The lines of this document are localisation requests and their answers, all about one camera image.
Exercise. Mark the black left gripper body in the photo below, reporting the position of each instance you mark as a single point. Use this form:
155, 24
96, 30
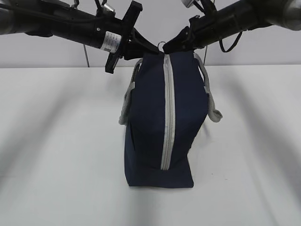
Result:
124, 43

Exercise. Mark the navy blue lunch bag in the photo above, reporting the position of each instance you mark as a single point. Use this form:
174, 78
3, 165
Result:
165, 105

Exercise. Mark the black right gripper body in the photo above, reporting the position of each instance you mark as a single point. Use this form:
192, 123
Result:
194, 21

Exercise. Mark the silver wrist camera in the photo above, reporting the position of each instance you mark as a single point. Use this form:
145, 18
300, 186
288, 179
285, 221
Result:
188, 3
106, 10

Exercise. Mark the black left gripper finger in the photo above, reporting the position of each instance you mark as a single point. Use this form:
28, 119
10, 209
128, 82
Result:
137, 46

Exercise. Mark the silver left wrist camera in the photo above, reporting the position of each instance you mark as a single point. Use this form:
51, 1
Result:
106, 10

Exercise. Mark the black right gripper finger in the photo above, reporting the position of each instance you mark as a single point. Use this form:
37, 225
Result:
183, 42

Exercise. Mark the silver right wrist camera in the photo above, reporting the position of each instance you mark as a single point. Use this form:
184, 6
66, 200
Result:
188, 3

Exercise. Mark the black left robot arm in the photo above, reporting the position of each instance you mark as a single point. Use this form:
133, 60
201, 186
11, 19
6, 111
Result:
47, 18

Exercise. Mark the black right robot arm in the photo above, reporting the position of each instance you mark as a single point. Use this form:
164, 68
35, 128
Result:
226, 25

